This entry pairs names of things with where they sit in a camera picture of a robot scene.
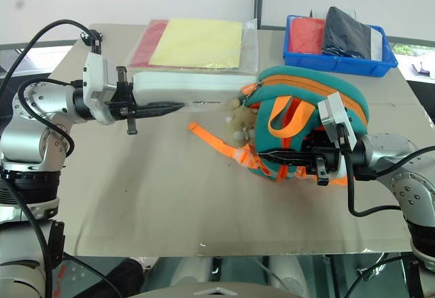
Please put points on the grey rounded robot body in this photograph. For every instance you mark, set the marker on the grey rounded robot body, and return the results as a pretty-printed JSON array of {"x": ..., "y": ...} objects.
[{"x": 217, "y": 289}]

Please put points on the beige plush toy pendant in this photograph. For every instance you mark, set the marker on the beige plush toy pendant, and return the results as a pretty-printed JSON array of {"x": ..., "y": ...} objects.
[{"x": 242, "y": 121}]

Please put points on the orange and teal backpack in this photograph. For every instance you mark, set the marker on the orange and teal backpack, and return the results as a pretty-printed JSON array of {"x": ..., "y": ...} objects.
[{"x": 289, "y": 85}]

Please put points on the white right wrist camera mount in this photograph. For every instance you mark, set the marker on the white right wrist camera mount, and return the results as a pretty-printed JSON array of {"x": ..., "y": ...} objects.
[{"x": 334, "y": 111}]

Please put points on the dark purple background object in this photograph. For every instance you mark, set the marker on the dark purple background object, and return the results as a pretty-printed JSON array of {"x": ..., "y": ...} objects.
[{"x": 423, "y": 69}]

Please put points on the red sheet pack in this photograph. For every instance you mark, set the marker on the red sheet pack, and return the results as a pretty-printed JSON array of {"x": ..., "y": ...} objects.
[{"x": 149, "y": 43}]

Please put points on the black cloth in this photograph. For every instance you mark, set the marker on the black cloth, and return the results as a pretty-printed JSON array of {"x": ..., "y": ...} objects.
[{"x": 345, "y": 36}]

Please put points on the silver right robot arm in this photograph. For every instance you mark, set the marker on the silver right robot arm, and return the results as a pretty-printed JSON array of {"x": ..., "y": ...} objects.
[{"x": 401, "y": 168}]

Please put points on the clear plastic bag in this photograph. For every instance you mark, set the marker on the clear plastic bag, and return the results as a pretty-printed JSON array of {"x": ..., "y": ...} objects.
[{"x": 249, "y": 48}]

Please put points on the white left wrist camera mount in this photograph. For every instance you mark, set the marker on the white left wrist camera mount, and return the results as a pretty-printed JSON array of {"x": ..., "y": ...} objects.
[{"x": 96, "y": 83}]

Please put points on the white box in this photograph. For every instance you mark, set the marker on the white box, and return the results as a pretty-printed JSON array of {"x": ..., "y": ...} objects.
[{"x": 204, "y": 87}]

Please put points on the white grey packet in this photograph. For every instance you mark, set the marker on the white grey packet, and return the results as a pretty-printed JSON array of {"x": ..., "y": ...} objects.
[{"x": 376, "y": 44}]

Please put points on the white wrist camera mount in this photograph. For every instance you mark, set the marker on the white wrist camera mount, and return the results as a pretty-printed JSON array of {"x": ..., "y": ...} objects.
[
  {"x": 334, "y": 111},
  {"x": 96, "y": 83}
]

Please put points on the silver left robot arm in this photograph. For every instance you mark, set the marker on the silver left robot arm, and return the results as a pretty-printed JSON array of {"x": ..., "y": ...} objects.
[{"x": 30, "y": 131}]

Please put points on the red cloth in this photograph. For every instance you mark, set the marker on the red cloth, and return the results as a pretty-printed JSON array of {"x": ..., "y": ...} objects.
[{"x": 306, "y": 36}]

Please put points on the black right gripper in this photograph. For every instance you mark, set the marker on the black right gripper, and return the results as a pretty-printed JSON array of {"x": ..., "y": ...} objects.
[{"x": 326, "y": 162}]

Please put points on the yellow sheet pack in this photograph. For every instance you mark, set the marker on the yellow sheet pack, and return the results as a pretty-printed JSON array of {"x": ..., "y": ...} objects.
[{"x": 200, "y": 43}]

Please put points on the blue plastic bin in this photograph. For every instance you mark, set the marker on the blue plastic bin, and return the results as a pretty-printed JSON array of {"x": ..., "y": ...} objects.
[{"x": 340, "y": 64}]

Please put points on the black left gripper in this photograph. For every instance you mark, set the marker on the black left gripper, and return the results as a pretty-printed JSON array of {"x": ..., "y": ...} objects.
[{"x": 123, "y": 107}]

